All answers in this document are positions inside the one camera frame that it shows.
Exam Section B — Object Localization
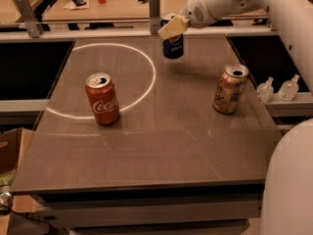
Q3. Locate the orange Coca-Cola can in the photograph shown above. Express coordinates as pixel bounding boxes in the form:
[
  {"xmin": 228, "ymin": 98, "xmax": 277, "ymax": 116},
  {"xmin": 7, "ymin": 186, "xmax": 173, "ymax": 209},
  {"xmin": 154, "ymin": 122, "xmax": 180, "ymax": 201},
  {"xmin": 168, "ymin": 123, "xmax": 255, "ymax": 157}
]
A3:
[{"xmin": 85, "ymin": 72, "xmax": 120, "ymax": 125}]

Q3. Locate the grey metal bracket left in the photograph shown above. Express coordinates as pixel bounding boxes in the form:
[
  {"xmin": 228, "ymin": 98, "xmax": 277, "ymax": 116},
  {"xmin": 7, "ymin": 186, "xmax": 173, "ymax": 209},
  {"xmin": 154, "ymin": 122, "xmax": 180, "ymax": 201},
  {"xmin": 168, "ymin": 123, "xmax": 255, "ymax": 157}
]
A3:
[{"xmin": 14, "ymin": 0, "xmax": 43, "ymax": 38}]

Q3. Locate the blue Pepsi can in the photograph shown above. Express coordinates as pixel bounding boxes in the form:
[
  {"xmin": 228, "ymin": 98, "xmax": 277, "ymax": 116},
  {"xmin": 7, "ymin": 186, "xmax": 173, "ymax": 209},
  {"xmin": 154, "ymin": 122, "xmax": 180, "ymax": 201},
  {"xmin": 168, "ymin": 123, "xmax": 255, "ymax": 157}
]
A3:
[{"xmin": 159, "ymin": 13, "xmax": 185, "ymax": 60}]

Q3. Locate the grey table drawer unit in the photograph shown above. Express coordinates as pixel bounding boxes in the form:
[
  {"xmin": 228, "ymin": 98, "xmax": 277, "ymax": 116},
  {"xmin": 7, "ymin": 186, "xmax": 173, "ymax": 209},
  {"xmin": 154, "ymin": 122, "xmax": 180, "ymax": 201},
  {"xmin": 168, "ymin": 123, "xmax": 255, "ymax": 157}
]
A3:
[{"xmin": 30, "ymin": 181, "xmax": 267, "ymax": 235}]

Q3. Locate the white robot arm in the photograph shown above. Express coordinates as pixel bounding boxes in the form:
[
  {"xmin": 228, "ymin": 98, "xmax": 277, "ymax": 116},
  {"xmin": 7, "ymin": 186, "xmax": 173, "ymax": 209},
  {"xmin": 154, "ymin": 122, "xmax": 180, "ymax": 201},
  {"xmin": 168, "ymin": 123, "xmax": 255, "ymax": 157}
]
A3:
[{"xmin": 158, "ymin": 0, "xmax": 313, "ymax": 235}]

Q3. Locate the grey metal bracket middle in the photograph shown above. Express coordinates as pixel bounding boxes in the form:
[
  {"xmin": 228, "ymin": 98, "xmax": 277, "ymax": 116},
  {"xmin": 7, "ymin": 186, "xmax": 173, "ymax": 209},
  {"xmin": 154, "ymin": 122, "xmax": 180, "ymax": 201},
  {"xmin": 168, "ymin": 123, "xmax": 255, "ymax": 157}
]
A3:
[{"xmin": 149, "ymin": 0, "xmax": 160, "ymax": 34}]

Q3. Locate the gold brown soda can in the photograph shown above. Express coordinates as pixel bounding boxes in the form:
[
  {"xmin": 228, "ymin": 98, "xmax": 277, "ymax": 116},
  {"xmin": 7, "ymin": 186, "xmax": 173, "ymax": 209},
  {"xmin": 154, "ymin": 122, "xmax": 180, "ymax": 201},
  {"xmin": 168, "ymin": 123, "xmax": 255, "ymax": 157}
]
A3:
[{"xmin": 212, "ymin": 64, "xmax": 249, "ymax": 114}]

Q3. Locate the brown cardboard box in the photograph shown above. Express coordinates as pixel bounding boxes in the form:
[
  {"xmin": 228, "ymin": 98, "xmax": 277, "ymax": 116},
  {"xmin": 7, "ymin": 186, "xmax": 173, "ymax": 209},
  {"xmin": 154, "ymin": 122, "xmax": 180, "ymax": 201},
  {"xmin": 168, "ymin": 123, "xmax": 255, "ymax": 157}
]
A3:
[{"xmin": 0, "ymin": 127, "xmax": 40, "ymax": 235}]

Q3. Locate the grey metal bracket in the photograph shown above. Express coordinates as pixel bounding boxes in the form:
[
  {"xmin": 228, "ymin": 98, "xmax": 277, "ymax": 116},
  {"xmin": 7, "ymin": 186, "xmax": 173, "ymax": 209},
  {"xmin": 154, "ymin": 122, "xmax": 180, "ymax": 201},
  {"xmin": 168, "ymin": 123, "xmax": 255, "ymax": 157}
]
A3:
[
  {"xmin": 149, "ymin": 0, "xmax": 160, "ymax": 34},
  {"xmin": 14, "ymin": 0, "xmax": 43, "ymax": 38}
]

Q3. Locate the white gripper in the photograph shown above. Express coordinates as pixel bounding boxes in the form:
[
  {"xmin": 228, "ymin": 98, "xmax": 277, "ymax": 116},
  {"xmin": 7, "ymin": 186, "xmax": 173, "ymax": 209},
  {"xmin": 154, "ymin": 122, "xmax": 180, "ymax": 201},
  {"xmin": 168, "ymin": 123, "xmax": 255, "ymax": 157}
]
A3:
[{"xmin": 157, "ymin": 0, "xmax": 235, "ymax": 40}]

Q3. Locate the clear sanitizer bottle right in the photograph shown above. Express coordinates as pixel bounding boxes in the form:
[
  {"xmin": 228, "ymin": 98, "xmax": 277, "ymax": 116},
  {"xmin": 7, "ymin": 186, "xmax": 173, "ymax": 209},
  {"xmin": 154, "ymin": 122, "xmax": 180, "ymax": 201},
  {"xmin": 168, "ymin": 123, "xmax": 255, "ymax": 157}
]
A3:
[{"xmin": 278, "ymin": 74, "xmax": 299, "ymax": 101}]

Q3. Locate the clear sanitizer bottle left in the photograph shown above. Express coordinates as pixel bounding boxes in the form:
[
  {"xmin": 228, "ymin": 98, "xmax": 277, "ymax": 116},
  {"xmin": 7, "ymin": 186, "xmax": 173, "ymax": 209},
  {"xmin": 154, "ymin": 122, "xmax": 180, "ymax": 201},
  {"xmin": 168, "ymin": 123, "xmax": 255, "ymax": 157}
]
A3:
[{"xmin": 256, "ymin": 77, "xmax": 274, "ymax": 104}]

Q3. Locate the clear sanitizer bottle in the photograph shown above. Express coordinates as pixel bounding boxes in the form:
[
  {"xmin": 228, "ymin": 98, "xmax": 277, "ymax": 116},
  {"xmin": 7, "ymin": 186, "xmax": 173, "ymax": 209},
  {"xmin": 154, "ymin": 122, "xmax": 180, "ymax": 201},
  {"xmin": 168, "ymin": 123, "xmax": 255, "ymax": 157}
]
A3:
[
  {"xmin": 256, "ymin": 77, "xmax": 274, "ymax": 104},
  {"xmin": 278, "ymin": 74, "xmax": 299, "ymax": 101}
]

